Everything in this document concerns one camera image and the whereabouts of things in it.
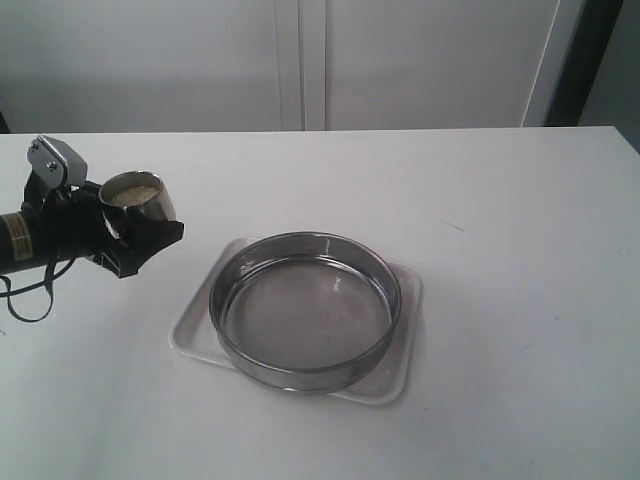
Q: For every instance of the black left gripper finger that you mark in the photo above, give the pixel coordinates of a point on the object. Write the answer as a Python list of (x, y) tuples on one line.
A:
[(89, 192), (141, 243)]

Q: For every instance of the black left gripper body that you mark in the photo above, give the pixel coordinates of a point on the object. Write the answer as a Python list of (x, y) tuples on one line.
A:
[(61, 229)]

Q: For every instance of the yellow grain mixture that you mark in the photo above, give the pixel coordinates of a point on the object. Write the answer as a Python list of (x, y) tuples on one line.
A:
[(134, 196)]

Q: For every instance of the stainless steel cup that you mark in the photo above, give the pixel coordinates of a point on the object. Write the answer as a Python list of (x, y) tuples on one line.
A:
[(120, 220)]

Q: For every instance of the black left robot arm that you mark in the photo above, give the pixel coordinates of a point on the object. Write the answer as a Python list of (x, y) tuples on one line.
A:
[(15, 242)]

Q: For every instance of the round steel mesh sieve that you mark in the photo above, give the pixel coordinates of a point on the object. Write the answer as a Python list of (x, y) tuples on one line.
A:
[(306, 312)]

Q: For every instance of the white cabinet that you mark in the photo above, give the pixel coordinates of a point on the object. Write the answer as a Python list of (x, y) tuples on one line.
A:
[(151, 66)]

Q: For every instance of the white plastic tray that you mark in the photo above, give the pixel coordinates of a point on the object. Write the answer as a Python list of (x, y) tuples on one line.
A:
[(195, 337)]

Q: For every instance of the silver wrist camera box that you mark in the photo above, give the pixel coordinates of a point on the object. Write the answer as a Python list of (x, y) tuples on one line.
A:
[(56, 163)]

